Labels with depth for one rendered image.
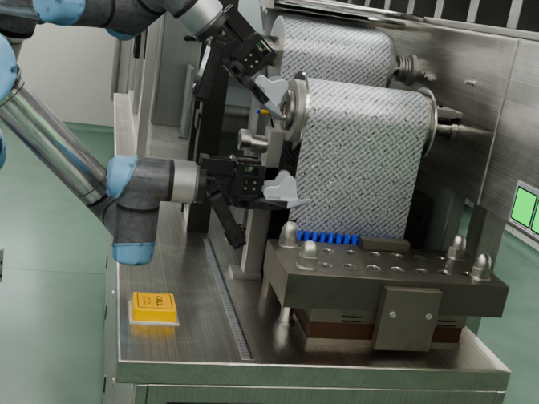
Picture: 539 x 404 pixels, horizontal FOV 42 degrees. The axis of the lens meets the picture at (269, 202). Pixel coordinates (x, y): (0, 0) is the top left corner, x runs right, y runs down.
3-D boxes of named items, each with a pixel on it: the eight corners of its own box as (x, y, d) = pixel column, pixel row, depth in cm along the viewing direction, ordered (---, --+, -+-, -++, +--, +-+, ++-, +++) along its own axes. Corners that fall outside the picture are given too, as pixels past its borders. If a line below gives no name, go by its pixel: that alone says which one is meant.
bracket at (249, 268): (225, 269, 145) (246, 123, 137) (256, 271, 147) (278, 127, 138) (229, 279, 140) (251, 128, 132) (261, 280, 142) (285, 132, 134)
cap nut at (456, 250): (442, 252, 135) (447, 230, 133) (459, 254, 136) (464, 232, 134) (451, 260, 131) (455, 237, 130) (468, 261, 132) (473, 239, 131)
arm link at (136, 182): (105, 193, 127) (109, 147, 125) (167, 198, 130) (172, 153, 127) (105, 207, 120) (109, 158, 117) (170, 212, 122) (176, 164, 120)
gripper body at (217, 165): (270, 167, 124) (202, 160, 121) (263, 213, 126) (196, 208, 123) (261, 156, 131) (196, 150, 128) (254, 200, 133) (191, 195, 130)
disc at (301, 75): (280, 140, 141) (291, 66, 137) (282, 140, 141) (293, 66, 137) (297, 158, 127) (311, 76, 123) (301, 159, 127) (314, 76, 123)
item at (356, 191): (285, 236, 133) (301, 141, 128) (400, 245, 138) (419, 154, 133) (285, 237, 132) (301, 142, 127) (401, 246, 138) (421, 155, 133)
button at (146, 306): (131, 303, 123) (133, 291, 123) (172, 305, 125) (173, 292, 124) (132, 322, 117) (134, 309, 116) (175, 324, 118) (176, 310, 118)
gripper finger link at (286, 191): (318, 180, 127) (267, 175, 125) (312, 212, 128) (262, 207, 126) (313, 175, 130) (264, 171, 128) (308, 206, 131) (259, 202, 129)
